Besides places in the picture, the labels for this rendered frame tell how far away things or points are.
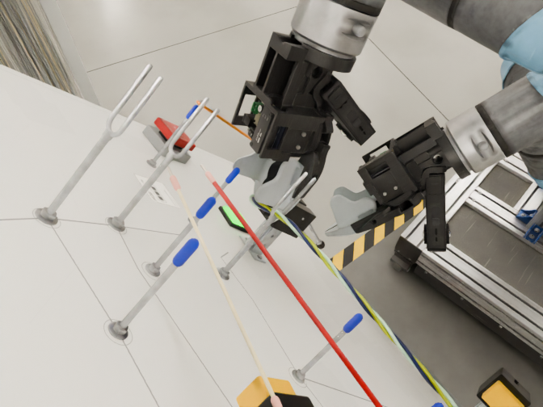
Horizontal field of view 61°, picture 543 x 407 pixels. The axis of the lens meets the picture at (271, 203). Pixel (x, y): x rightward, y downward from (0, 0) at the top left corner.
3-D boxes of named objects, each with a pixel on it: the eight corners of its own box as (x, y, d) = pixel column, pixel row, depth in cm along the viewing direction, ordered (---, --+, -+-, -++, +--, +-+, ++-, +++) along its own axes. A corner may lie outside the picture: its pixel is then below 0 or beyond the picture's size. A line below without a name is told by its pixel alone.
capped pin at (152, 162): (157, 169, 61) (208, 105, 59) (150, 167, 60) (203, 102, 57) (151, 161, 61) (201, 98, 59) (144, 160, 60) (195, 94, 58)
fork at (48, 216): (30, 207, 35) (141, 57, 32) (52, 210, 37) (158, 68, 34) (39, 224, 34) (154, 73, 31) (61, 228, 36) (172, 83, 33)
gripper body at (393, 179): (357, 158, 67) (434, 111, 62) (389, 206, 68) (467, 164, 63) (351, 174, 60) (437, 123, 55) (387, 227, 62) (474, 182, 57)
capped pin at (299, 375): (290, 375, 43) (355, 312, 41) (292, 367, 44) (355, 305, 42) (303, 386, 43) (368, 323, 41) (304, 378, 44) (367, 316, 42)
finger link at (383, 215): (351, 214, 67) (406, 185, 63) (358, 224, 67) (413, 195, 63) (347, 228, 62) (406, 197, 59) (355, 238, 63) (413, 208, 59)
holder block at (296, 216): (296, 238, 61) (317, 216, 60) (271, 227, 57) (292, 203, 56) (280, 218, 64) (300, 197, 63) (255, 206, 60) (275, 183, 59)
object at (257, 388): (243, 421, 25) (268, 396, 25) (233, 398, 26) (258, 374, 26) (276, 423, 27) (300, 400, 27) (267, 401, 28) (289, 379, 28)
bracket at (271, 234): (265, 263, 61) (290, 237, 60) (254, 259, 59) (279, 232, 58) (250, 241, 64) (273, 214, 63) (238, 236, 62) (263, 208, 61)
